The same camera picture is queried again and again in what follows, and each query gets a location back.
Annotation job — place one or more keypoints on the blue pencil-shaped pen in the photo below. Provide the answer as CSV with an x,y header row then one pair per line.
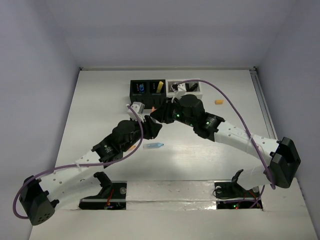
x,y
156,145

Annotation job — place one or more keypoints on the silver foil tape strip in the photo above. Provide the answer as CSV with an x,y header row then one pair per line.
x,y
178,195

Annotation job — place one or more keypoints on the black double container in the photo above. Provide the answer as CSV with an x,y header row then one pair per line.
x,y
150,98

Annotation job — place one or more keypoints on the white double container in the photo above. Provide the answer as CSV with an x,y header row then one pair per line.
x,y
170,93

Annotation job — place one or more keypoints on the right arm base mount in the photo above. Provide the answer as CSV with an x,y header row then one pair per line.
x,y
231,196

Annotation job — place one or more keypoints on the blue item in container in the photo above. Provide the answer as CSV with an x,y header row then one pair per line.
x,y
141,88

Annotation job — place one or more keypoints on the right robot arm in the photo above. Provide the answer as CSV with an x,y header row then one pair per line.
x,y
279,158

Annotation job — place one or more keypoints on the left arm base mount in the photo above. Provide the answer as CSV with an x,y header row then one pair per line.
x,y
113,198

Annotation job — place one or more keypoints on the aluminium rail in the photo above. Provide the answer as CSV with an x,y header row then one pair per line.
x,y
263,104

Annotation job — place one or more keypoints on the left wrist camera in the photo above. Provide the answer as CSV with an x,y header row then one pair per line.
x,y
135,111

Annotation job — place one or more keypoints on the yellow pencil-shaped pen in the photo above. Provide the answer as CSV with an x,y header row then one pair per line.
x,y
159,87

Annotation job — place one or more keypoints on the orange yellow eraser cap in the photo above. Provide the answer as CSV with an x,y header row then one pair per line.
x,y
219,102

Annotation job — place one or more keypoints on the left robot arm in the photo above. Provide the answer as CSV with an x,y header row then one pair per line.
x,y
42,194

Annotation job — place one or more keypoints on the blue black highlighter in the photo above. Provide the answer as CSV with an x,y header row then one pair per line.
x,y
191,87

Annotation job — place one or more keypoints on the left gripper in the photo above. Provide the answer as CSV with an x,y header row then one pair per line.
x,y
147,127

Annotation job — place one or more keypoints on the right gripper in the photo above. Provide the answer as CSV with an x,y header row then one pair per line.
x,y
163,113

